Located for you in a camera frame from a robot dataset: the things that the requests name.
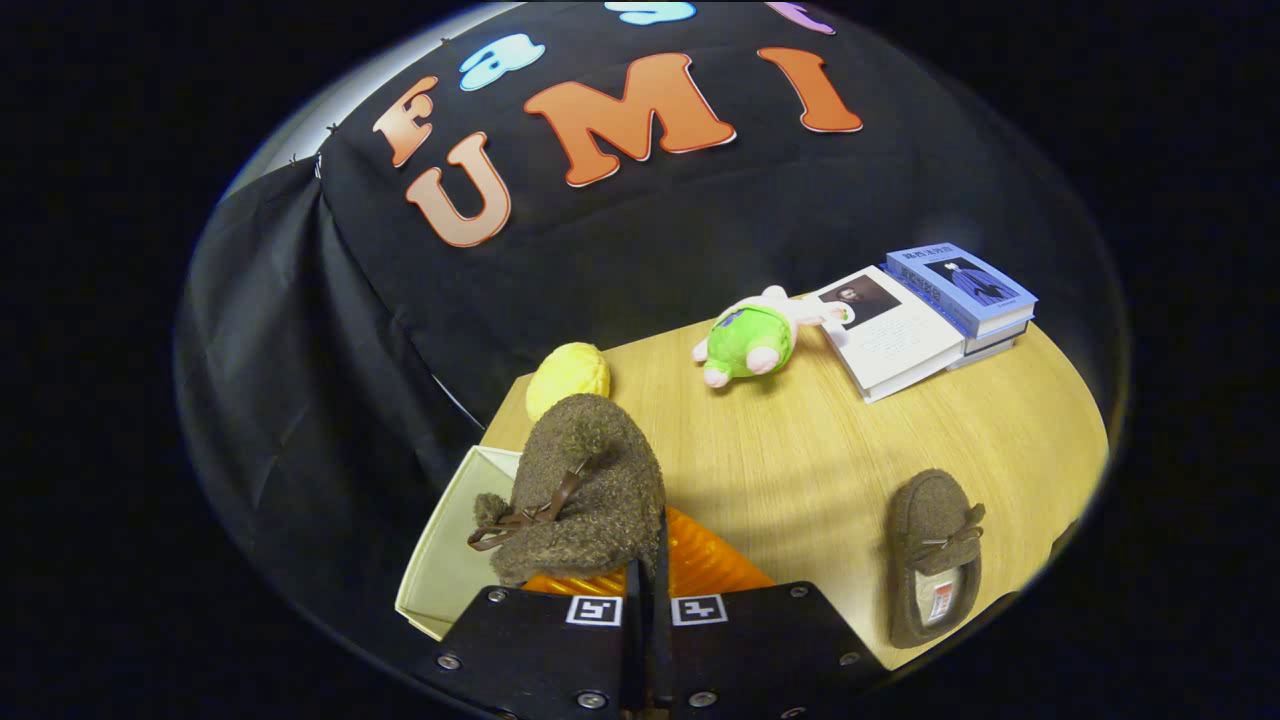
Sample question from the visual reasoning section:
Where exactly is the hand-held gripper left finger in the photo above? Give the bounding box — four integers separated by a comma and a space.
413, 558, 650, 720

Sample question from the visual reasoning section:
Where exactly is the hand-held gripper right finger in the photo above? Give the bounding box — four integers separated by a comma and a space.
655, 505, 893, 720

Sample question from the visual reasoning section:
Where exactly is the beige storage box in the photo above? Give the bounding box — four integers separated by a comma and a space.
394, 444, 527, 642

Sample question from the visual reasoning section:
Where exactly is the brown fuzzy slipper shoe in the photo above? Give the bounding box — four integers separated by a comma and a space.
887, 469, 987, 650
467, 392, 667, 587

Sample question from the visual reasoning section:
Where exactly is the white open book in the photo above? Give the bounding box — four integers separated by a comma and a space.
814, 264, 967, 404

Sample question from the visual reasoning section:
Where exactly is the yellow plush toy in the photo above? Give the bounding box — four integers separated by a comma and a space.
524, 341, 612, 422

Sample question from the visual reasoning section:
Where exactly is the green and pink plush toy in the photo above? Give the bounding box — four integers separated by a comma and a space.
691, 285, 852, 390

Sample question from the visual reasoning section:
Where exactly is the thin blue and white book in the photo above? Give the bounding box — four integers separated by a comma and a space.
945, 320, 1033, 372

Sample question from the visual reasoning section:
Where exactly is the black backdrop cloth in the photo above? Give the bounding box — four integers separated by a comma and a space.
175, 0, 1126, 651

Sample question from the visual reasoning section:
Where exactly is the blue cover book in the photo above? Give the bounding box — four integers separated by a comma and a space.
884, 242, 1039, 341

